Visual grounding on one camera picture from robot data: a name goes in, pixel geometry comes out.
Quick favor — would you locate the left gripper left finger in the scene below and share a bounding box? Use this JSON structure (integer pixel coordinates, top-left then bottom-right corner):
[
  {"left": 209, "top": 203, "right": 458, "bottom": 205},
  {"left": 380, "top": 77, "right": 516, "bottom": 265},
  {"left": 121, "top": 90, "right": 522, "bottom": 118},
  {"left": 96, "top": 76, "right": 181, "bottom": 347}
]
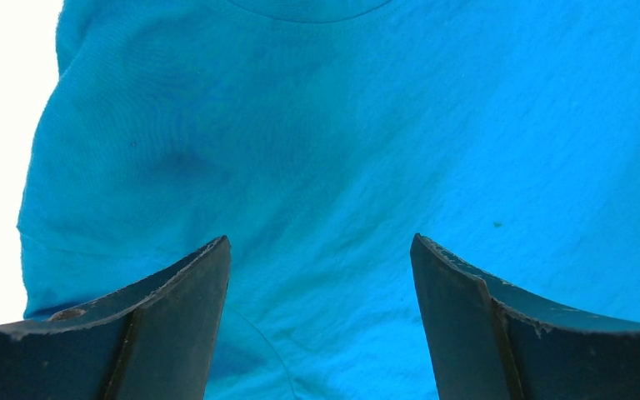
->
[{"left": 0, "top": 237, "right": 231, "bottom": 400}]

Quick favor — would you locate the blue t shirt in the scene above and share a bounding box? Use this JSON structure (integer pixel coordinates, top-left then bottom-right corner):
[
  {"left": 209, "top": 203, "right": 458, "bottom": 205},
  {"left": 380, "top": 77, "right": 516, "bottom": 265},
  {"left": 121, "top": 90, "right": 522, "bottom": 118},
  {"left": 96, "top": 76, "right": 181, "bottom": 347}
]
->
[{"left": 17, "top": 1, "right": 640, "bottom": 399}]

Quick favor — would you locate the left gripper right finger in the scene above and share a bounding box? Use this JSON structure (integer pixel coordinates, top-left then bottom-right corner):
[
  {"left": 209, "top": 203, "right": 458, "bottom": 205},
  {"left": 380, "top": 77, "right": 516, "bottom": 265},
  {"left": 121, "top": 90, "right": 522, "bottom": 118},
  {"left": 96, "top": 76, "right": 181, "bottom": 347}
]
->
[{"left": 410, "top": 234, "right": 640, "bottom": 400}]

